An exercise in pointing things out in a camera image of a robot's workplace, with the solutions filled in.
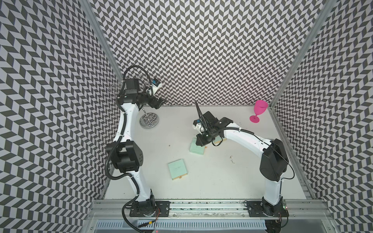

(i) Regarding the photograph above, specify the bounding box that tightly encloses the chrome jewelry tree stand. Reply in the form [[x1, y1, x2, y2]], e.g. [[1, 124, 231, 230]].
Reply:
[[110, 74, 160, 129]]

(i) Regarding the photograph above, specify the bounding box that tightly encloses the mint green drawer jewelry box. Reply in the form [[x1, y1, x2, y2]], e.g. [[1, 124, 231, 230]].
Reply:
[[189, 138, 206, 155]]

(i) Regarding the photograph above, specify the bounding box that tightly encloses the aluminium corner post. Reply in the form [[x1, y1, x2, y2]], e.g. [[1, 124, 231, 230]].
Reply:
[[79, 0, 126, 87], [270, 0, 337, 108]]

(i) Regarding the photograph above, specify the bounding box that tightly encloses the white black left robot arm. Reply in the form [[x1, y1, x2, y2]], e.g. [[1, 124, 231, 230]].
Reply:
[[105, 65, 166, 216]]

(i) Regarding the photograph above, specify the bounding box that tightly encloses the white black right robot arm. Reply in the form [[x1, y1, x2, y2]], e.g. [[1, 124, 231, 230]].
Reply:
[[193, 103, 292, 216]]

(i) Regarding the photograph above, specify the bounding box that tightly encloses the pink plastic wine glass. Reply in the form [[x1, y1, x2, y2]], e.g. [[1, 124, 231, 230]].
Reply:
[[250, 100, 269, 123]]

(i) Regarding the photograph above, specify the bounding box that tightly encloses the aluminium corner post right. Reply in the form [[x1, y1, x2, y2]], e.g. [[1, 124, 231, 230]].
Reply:
[[270, 0, 337, 108]]

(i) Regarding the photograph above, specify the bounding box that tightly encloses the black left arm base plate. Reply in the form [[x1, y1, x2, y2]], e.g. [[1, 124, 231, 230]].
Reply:
[[130, 201, 171, 217]]

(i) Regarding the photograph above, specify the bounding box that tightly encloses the aluminium corner post left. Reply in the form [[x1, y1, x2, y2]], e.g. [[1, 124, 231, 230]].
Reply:
[[79, 0, 126, 87]]

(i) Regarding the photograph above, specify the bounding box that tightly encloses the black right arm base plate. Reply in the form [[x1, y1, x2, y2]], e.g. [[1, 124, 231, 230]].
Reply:
[[244, 201, 289, 218]]

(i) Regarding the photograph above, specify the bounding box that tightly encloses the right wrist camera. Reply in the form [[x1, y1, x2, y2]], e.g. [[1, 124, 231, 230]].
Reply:
[[192, 118, 205, 133]]

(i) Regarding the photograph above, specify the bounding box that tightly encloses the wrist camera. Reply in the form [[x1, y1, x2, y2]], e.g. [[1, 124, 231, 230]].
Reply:
[[148, 79, 163, 96], [192, 118, 205, 133]]

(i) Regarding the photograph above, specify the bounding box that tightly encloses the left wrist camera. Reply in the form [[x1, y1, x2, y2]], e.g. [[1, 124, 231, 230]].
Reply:
[[148, 79, 163, 96]]

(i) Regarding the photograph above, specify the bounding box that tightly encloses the aluminium front rail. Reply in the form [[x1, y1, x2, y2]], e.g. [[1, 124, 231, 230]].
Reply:
[[84, 199, 336, 233]]

